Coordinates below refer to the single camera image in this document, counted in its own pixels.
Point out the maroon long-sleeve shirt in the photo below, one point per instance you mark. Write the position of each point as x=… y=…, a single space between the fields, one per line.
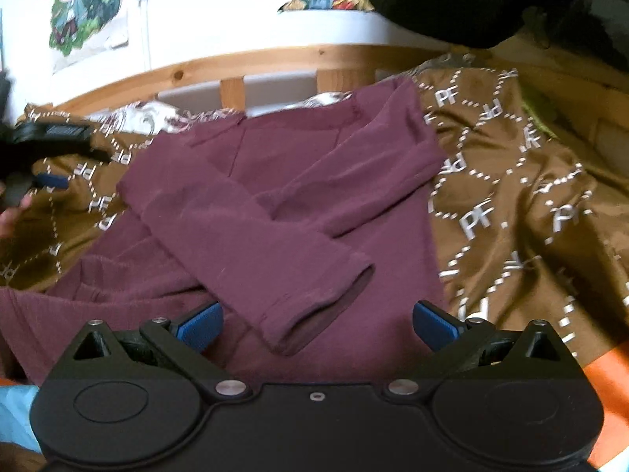
x=275 y=196

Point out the orange cloth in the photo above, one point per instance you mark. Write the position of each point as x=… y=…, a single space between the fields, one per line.
x=614 y=393

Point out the white vertical wall conduit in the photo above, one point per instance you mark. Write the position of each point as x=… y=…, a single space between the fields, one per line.
x=145 y=34

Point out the light blue cloth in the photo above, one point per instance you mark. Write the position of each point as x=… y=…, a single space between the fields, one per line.
x=14 y=413

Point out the brown printed blanket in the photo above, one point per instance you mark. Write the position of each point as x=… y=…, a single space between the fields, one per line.
x=516 y=206

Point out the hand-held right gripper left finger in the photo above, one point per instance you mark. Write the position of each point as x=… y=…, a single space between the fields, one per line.
x=201 y=325

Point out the wooden bed frame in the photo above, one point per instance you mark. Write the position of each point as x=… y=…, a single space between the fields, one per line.
x=206 y=66

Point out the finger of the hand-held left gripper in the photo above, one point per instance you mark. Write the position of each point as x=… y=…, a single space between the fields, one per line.
x=51 y=182

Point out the blond child drawing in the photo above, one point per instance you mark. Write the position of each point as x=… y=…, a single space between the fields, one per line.
x=78 y=0

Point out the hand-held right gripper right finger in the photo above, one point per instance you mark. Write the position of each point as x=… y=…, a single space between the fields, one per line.
x=435 y=325

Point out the person's left hand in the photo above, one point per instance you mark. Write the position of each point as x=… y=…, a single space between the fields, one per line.
x=12 y=219

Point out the black puffer jacket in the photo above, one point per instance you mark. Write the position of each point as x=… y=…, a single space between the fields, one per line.
x=442 y=0

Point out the white floral bedsheet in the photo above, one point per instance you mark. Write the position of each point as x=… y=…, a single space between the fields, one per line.
x=142 y=118

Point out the yellow-green cloth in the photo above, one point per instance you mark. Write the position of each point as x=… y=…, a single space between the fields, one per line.
x=538 y=113

